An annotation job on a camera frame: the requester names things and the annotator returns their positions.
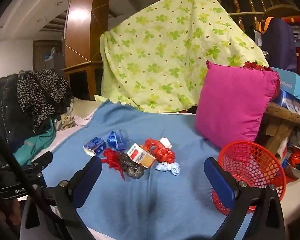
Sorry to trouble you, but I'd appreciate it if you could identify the red plastic basket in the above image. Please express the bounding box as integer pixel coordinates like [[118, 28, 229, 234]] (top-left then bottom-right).
[[211, 141, 287, 216]]

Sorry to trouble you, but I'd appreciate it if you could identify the grey storage box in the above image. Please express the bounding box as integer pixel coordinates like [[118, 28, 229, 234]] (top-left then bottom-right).
[[44, 46, 65, 73]]

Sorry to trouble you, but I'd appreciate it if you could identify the teal garment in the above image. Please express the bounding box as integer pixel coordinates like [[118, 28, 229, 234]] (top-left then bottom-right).
[[14, 117, 57, 165]]

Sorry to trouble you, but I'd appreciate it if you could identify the green floral quilt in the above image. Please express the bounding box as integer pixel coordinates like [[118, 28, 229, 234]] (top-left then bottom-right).
[[99, 0, 269, 113]]

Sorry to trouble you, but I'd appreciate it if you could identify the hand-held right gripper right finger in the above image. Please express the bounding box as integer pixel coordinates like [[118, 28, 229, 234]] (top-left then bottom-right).
[[204, 157, 285, 240]]

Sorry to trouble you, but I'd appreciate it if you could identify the black cable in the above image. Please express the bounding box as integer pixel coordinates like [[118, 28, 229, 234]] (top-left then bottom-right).
[[0, 127, 73, 233]]

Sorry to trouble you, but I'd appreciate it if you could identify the red and white carton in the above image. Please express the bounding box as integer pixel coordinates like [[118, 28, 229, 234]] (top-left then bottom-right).
[[126, 143, 157, 169]]

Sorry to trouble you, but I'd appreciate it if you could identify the cream bed sheet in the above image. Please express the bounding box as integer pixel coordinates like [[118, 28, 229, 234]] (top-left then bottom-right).
[[71, 95, 110, 127]]

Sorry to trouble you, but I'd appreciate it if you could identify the pink pillow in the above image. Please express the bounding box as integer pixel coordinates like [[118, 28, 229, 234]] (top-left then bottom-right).
[[195, 60, 280, 149]]

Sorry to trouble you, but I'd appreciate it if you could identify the orange plastic bag bundle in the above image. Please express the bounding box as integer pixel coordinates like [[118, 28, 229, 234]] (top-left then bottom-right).
[[144, 137, 175, 168]]

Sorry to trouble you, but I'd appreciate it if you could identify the patterned cloth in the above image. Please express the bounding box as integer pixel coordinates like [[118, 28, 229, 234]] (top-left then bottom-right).
[[54, 112, 75, 132]]

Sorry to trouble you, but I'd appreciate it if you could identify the light blue face mask bundle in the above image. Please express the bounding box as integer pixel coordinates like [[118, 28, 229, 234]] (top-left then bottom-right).
[[155, 162, 181, 178]]

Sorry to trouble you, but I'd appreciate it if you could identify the black garment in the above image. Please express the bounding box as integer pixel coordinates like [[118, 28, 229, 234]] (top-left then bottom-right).
[[0, 74, 40, 155]]

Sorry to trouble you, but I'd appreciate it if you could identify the wooden stair railing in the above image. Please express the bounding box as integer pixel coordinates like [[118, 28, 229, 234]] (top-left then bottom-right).
[[205, 0, 290, 33]]

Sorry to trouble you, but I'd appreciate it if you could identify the blue and white packet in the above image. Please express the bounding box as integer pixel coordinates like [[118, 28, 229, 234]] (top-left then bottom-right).
[[272, 90, 300, 115]]

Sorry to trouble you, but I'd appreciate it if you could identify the large red plastic bag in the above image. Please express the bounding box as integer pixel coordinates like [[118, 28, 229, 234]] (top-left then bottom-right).
[[241, 61, 282, 98]]

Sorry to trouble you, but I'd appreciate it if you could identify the round wooden board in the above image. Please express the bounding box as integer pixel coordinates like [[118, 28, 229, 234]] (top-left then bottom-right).
[[262, 5, 300, 20]]

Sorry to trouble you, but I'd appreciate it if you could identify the metal basin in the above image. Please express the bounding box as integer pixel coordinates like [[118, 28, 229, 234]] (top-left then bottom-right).
[[282, 155, 300, 179]]

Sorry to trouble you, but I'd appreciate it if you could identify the dark plastic bag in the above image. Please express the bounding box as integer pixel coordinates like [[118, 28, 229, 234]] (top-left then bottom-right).
[[117, 151, 145, 180]]

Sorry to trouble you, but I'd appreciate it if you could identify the orange bag in basin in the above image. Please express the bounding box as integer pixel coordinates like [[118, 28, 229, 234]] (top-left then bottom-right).
[[289, 151, 300, 167]]

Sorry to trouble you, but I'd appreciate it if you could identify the wooden bench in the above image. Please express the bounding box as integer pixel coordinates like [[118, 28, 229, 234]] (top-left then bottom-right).
[[255, 102, 300, 155]]

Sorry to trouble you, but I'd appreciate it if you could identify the blue shoe box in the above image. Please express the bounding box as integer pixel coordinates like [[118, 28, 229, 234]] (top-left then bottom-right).
[[270, 67, 300, 104]]

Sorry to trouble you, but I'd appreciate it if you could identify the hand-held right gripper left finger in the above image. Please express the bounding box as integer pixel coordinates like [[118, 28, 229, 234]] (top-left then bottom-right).
[[41, 156, 103, 240]]

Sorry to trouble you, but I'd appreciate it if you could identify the white plastic bag wad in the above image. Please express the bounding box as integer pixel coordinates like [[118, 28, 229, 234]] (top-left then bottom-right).
[[159, 137, 173, 149]]

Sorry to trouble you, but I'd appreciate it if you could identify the blue blanket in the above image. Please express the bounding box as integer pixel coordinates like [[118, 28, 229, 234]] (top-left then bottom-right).
[[31, 99, 253, 240]]

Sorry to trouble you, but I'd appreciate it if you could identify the blue carton box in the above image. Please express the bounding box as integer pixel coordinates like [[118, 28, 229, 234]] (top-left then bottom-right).
[[83, 137, 107, 157]]

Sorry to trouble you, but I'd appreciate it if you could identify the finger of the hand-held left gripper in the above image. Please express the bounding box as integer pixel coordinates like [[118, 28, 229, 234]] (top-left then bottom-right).
[[27, 151, 54, 172]]

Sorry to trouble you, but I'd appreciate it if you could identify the navy bag with orange handles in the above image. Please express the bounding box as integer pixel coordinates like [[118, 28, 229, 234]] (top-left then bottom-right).
[[259, 17, 298, 73]]

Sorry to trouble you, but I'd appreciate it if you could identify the blue plastic bag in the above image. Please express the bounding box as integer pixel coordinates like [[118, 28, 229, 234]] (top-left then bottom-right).
[[107, 129, 129, 151]]

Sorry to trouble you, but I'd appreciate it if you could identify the curved wooden cabinet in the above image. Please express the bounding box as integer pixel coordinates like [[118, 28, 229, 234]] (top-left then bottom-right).
[[61, 0, 113, 100]]

